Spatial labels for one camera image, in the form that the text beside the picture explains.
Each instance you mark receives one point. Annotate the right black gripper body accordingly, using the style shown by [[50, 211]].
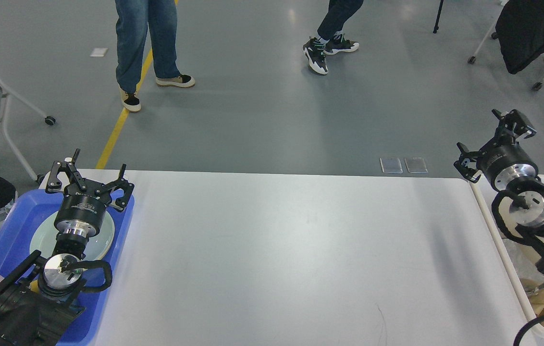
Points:
[[503, 164]]

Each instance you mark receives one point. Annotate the beige plastic bin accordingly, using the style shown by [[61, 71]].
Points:
[[484, 195]]

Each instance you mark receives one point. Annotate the teal ceramic mug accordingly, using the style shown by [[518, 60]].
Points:
[[34, 287]]

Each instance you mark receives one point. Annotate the green ceramic plate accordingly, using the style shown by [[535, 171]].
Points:
[[44, 236]]

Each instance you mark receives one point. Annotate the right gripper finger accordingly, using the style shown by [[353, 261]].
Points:
[[512, 127], [467, 163]]

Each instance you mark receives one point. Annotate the blue plastic tray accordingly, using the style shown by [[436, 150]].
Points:
[[27, 215]]

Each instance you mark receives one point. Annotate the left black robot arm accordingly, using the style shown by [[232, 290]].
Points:
[[38, 299]]

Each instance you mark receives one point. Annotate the person in black sneakers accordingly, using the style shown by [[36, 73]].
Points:
[[330, 38]]

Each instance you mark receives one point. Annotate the large foil tray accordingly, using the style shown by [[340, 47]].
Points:
[[522, 269]]

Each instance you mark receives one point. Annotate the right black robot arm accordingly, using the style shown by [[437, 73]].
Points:
[[510, 194]]

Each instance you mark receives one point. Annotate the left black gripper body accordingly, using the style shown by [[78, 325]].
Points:
[[80, 215]]

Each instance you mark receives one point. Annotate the chair with black jacket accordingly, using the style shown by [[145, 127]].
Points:
[[519, 29]]

